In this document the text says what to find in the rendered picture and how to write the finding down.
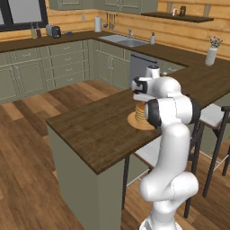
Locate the green wall cupboards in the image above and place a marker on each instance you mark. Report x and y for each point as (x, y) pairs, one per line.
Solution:
(104, 4)

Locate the green glass bottle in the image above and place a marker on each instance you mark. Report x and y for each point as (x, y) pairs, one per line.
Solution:
(33, 32)

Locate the dark blue bowl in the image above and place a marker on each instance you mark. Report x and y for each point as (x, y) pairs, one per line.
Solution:
(69, 33)

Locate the black stool with white seat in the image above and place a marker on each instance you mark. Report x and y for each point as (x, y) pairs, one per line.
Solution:
(211, 115)
(146, 154)

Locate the steel dishwasher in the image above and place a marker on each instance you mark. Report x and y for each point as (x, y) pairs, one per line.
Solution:
(140, 67)

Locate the black framed window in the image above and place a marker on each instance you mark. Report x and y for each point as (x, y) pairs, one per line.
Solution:
(24, 13)

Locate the dark brown bottle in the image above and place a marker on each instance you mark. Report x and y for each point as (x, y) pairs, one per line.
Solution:
(38, 31)

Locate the green dining counter base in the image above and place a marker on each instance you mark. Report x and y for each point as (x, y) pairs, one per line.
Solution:
(77, 179)

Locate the steel tap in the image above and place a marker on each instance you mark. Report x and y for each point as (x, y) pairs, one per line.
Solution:
(130, 33)

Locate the steel sink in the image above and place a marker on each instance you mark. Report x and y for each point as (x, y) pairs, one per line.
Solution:
(124, 40)

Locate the green base cupboards with drawers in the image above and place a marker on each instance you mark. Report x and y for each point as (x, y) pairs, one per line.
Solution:
(45, 68)

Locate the white vase with flowers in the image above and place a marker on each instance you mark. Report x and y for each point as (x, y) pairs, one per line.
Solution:
(211, 56)

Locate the hanging kitchen utensil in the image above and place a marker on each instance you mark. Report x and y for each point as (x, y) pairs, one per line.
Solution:
(110, 22)
(113, 23)

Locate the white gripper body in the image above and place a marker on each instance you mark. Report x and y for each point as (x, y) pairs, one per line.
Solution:
(141, 98)

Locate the stack of pancakes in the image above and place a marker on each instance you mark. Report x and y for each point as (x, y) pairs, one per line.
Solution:
(139, 114)

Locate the hanging ladle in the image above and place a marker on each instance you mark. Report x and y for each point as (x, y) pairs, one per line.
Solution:
(106, 24)

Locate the white soap dispenser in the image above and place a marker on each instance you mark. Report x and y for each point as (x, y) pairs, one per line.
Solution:
(152, 39)

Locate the orange round plate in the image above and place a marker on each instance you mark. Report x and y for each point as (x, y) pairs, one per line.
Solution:
(135, 122)

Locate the small white bottle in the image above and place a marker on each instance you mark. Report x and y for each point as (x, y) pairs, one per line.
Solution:
(174, 12)

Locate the white paper towel roll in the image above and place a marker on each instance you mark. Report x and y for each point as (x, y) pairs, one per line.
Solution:
(98, 24)

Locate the green base cupboards under sink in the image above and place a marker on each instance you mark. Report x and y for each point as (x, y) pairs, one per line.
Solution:
(112, 67)

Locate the green cupboard beside dishwasher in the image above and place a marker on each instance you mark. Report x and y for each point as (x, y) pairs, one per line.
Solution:
(173, 68)

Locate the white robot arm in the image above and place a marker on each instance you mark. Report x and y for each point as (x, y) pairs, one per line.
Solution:
(172, 155)

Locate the silver toaster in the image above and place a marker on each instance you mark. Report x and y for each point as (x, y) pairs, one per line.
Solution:
(54, 31)

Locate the dark jar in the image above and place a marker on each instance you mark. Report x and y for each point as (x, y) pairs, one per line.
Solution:
(182, 11)

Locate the white wall socket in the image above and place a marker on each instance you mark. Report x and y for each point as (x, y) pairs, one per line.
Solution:
(83, 17)

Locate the dark wooden wall shelf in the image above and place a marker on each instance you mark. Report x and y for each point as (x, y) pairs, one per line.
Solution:
(179, 17)

